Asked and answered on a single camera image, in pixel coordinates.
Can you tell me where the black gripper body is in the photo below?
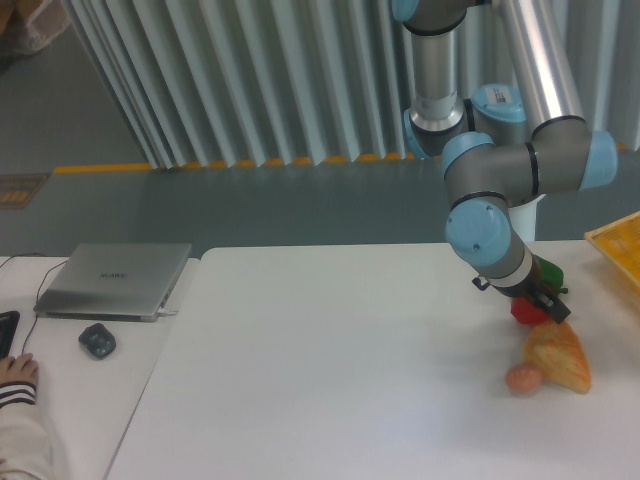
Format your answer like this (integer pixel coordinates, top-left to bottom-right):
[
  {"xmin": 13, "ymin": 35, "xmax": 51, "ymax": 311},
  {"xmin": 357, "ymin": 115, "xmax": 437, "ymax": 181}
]
[{"xmin": 472, "ymin": 253, "xmax": 556, "ymax": 298}]

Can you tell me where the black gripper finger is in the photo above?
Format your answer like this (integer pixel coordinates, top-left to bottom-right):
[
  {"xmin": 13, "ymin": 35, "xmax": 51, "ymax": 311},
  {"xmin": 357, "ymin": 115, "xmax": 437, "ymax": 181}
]
[{"xmin": 525, "ymin": 290, "xmax": 571, "ymax": 324}]

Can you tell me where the red bell pepper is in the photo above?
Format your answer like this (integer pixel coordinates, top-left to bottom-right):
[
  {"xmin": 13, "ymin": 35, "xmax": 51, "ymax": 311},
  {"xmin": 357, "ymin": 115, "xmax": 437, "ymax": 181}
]
[{"xmin": 510, "ymin": 297, "xmax": 549, "ymax": 326}]

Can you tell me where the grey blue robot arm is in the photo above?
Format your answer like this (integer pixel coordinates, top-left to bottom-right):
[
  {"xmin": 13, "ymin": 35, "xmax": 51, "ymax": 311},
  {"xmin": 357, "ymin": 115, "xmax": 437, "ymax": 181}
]
[{"xmin": 392, "ymin": 1, "xmax": 618, "ymax": 322}]

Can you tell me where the cream striped sleeve forearm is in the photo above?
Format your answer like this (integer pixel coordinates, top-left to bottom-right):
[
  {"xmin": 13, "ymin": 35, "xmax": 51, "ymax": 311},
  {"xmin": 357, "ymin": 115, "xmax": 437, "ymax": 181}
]
[{"xmin": 1, "ymin": 381, "xmax": 56, "ymax": 479}]

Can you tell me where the yellow plastic basket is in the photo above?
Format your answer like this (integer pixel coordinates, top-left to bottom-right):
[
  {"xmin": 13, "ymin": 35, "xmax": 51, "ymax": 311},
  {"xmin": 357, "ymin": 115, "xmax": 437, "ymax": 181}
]
[{"xmin": 584, "ymin": 212, "xmax": 639, "ymax": 293}]

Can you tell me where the person's hand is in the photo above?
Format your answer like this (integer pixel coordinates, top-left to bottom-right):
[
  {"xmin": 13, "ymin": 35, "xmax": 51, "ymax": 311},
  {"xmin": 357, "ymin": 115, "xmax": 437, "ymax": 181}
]
[{"xmin": 0, "ymin": 353, "xmax": 39, "ymax": 387}]

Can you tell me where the green bell pepper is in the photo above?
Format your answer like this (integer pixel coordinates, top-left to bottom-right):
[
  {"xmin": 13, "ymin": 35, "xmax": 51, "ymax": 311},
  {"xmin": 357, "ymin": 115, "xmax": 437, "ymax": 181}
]
[{"xmin": 536, "ymin": 256, "xmax": 568, "ymax": 294}]

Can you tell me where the golden pastry bread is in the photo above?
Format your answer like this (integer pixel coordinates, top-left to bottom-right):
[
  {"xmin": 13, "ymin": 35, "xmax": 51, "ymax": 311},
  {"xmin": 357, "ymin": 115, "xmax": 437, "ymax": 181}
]
[{"xmin": 521, "ymin": 320, "xmax": 592, "ymax": 394}]

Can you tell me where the brown egg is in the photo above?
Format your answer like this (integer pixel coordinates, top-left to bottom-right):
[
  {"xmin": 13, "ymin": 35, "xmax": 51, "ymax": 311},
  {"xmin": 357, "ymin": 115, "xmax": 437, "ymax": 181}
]
[{"xmin": 504, "ymin": 363, "xmax": 543, "ymax": 395}]

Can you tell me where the grey folding partition screen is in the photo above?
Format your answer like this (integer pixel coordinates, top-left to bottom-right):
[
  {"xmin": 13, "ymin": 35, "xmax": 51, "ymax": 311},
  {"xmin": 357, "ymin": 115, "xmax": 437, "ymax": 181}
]
[{"xmin": 62, "ymin": 1, "xmax": 639, "ymax": 169}]

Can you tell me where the silver closed laptop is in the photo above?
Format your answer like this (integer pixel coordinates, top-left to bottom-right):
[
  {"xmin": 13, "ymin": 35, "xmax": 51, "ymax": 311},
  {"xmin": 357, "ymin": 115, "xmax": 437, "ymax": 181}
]
[{"xmin": 34, "ymin": 243, "xmax": 191, "ymax": 322}]

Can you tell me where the dark grey computer mouse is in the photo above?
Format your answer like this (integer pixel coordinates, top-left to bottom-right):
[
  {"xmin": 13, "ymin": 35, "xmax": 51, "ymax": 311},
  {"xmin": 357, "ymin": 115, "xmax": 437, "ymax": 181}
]
[{"xmin": 78, "ymin": 323, "xmax": 117, "ymax": 360}]

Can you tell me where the white side desk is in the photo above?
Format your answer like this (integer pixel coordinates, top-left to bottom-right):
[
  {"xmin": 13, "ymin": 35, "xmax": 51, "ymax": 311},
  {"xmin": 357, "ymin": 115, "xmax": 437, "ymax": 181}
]
[{"xmin": 1, "ymin": 257, "xmax": 199, "ymax": 479}]

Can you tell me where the black keyboard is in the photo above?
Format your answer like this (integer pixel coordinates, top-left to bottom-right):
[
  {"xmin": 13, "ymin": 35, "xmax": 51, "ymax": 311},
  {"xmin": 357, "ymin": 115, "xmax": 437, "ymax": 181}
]
[{"xmin": 0, "ymin": 311, "xmax": 20, "ymax": 359}]

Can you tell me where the cardboard box with wrap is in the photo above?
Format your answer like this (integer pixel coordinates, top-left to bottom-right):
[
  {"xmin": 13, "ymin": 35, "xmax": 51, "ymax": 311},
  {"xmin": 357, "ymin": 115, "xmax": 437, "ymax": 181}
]
[{"xmin": 1, "ymin": 0, "xmax": 70, "ymax": 68}]

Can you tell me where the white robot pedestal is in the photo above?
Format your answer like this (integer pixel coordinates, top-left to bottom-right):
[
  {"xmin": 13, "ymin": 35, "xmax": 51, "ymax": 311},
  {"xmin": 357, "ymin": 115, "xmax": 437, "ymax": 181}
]
[{"xmin": 509, "ymin": 194, "xmax": 545, "ymax": 243}]

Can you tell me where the black mouse cable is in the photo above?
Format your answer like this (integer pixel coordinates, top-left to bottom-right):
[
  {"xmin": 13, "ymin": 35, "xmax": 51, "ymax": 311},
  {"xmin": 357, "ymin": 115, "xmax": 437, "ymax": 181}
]
[{"xmin": 0, "ymin": 251, "xmax": 69, "ymax": 356}]

